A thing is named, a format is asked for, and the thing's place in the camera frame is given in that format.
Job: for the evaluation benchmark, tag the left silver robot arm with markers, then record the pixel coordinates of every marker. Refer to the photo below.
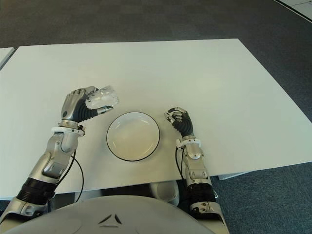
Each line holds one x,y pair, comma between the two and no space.
48,168

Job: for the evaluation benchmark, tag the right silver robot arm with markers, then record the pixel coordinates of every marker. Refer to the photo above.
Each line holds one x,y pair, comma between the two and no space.
197,170

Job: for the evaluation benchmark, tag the white robot leg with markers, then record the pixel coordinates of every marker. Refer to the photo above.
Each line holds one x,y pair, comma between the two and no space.
165,191

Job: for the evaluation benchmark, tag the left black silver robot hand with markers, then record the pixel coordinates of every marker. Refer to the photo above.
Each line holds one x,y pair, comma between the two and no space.
73,107

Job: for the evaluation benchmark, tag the grey robot torso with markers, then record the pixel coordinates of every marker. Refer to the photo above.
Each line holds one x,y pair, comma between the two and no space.
109,219

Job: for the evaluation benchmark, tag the white plate black rim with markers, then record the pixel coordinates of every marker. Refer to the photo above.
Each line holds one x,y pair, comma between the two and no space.
133,136

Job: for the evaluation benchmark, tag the clear water bottle blue cap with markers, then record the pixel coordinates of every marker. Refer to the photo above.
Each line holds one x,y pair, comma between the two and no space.
104,97

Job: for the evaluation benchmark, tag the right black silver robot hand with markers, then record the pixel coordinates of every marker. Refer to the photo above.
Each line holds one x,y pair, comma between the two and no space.
185,123

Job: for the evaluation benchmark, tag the neighbouring white table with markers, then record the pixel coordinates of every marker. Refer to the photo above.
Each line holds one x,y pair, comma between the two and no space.
5,57

